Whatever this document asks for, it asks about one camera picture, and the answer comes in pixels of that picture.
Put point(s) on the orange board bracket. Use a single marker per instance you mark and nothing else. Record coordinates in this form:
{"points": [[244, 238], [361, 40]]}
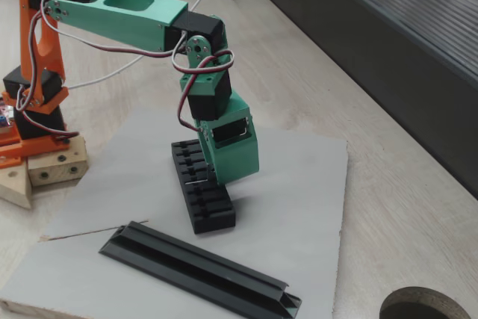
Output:
{"points": [[7, 160]]}

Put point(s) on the wooden base block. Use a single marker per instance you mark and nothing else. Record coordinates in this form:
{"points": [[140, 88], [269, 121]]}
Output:
{"points": [[56, 169]]}

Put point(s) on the dark grey metal bracket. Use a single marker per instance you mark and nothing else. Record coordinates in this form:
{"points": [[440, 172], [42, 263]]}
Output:
{"points": [[194, 182]]}

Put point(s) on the black slotted rack block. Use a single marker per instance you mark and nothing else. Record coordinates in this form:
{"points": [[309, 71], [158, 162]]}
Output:
{"points": [[213, 214]]}

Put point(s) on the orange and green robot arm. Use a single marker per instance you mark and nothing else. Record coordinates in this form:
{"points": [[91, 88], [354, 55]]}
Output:
{"points": [[123, 20]]}

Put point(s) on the grey plywood board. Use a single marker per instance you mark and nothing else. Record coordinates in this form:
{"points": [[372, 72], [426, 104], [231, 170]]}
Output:
{"points": [[291, 192]]}

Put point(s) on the beige wooden block with hole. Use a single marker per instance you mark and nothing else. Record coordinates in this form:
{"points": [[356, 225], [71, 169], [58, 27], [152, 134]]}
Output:
{"points": [[15, 188]]}

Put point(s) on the black channel rail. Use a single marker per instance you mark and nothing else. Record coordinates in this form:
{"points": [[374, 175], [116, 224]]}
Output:
{"points": [[194, 270]]}

